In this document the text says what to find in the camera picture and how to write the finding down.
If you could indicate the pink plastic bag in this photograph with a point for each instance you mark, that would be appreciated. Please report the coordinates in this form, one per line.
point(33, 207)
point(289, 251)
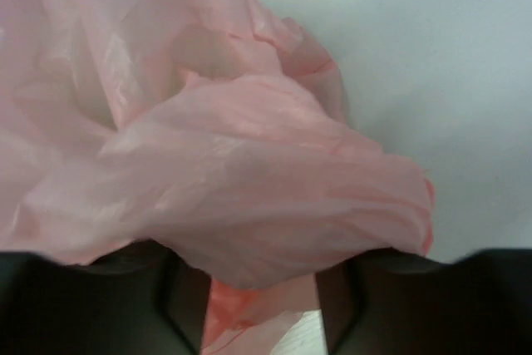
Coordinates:
point(212, 127)

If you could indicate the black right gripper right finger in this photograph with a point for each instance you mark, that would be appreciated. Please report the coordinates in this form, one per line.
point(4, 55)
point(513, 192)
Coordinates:
point(387, 302)

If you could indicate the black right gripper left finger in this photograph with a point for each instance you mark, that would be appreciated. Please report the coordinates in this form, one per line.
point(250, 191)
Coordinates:
point(140, 300)

